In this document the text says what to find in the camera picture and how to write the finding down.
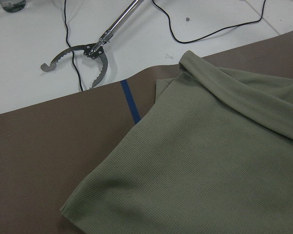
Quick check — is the metal reacher grabber tool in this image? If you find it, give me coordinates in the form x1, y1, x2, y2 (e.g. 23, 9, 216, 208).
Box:
41, 0, 143, 89

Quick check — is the clear glass bottle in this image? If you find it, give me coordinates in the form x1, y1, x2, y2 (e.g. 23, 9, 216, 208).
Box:
0, 0, 26, 13

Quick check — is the black thin table cable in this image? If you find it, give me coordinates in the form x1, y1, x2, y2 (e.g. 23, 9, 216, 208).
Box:
63, 0, 268, 92

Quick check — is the brown table mat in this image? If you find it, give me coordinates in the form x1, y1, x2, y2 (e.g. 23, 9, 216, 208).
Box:
0, 31, 293, 234

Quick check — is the olive green long-sleeve shirt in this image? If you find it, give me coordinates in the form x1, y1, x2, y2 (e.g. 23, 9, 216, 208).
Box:
61, 51, 293, 234

